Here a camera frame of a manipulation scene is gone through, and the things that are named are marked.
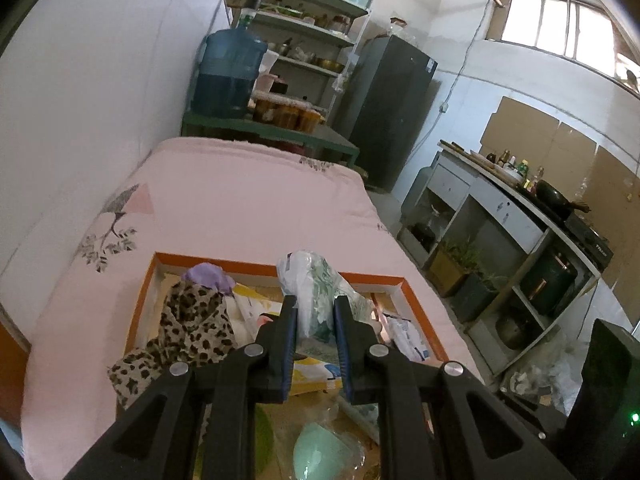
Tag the mint green foam ball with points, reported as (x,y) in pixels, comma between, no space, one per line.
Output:
(320,455)

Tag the grey kitchen counter cabinet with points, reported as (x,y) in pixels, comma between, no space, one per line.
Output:
(500,210)

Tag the cardboard wall sheets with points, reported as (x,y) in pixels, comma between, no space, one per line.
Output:
(530,125)

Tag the green low table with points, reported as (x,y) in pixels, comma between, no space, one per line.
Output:
(320,140)

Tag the group of food jars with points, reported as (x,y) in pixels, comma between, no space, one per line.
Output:
(287,112)

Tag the yellow planter box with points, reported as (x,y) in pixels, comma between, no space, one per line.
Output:
(447,272)

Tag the dark green planter box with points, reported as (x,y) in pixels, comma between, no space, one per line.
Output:
(475,300)

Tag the yellow white face packet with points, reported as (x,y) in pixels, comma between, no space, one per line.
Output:
(250,310)

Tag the row of condiment bottles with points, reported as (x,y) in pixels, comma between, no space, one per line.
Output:
(515,167)

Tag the black wok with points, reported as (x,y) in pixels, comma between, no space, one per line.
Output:
(552,195)

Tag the water jug pump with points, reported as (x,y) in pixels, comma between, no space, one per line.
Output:
(250,10)

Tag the round metal pot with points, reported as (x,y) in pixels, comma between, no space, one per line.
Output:
(512,330)

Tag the orange rimmed cardboard box lid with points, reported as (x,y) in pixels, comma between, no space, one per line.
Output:
(240,266)

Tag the purple soft cloth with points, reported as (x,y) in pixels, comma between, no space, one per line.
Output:
(205,275)

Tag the leopard print scarf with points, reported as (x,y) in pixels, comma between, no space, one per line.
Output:
(195,320)

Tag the brown wooden door frame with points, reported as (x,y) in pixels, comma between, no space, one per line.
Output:
(10,360)

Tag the blue water jug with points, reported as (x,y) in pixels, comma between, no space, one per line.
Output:
(227,80)

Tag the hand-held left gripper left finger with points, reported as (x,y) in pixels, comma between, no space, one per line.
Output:
(290,355)

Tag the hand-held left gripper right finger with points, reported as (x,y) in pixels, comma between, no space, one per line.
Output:
(345,355)

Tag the white purple packet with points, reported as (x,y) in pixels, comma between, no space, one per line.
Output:
(407,335)

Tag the dark green cooking pot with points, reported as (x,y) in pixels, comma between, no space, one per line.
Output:
(547,282)

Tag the floral print plastic packet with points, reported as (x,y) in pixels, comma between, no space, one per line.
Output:
(315,280)

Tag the grey refrigerator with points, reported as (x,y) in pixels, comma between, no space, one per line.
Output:
(385,110)

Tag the white metal shelf rack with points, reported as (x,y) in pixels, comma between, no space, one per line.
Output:
(310,30)

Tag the barred window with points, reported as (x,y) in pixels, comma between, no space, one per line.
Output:
(560,25)

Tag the black gas stove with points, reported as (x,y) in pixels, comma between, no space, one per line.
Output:
(590,240)

